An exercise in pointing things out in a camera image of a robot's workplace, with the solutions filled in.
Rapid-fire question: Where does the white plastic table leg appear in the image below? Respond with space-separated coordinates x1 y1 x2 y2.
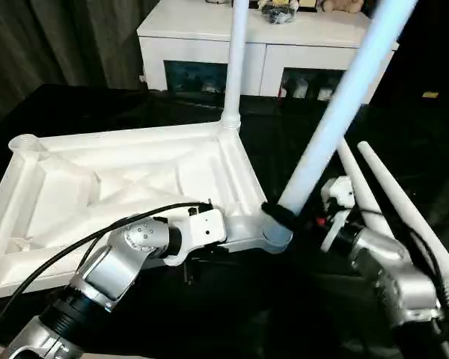
219 0 251 132
337 139 394 241
262 0 423 245
356 141 449 310

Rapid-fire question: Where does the white plastic table top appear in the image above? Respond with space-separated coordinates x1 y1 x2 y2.
0 117 296 301

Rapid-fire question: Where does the black mat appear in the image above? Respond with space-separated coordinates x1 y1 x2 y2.
0 82 449 359

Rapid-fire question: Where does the white cabinet with glass doors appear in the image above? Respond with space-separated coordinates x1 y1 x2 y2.
136 0 401 105

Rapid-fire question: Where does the dark object on cabinet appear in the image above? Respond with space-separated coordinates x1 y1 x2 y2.
261 5 297 26

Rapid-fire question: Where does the brown plush toy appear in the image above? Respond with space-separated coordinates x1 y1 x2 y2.
317 0 364 14

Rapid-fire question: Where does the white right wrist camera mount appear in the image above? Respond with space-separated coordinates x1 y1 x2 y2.
319 175 357 253

